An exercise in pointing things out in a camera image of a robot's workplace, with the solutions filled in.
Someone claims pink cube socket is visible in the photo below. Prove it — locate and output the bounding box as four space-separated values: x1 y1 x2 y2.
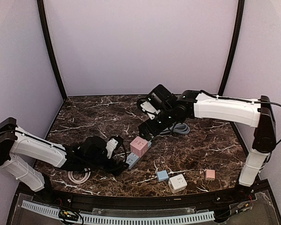
130 136 148 157

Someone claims blue cube plug adapter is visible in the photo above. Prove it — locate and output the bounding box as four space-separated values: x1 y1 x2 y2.
156 170 169 182

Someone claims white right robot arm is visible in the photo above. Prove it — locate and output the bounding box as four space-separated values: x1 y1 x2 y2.
137 84 281 187

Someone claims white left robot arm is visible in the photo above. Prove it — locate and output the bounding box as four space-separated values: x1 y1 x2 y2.
0 117 128 193

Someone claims small pink charger plug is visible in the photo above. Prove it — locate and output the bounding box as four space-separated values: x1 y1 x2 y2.
205 169 216 180

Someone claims small circuit board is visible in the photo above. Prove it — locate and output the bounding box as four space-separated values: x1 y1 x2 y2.
58 210 80 222

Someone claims white cube socket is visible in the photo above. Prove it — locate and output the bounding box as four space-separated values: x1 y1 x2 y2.
168 174 187 194

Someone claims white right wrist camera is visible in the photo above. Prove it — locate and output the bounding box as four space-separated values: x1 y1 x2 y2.
137 98 161 120

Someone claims pink coiled cable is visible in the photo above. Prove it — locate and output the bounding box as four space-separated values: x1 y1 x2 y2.
67 168 91 184

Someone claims black right corner post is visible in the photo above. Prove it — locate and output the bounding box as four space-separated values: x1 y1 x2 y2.
218 0 245 96

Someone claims black corner post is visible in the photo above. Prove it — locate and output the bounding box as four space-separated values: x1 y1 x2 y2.
218 0 245 96
37 0 67 101

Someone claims black left corner post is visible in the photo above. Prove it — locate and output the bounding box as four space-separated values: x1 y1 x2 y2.
37 0 67 101

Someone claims white slotted cable duct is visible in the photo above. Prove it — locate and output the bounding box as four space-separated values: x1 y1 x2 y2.
21 200 215 225

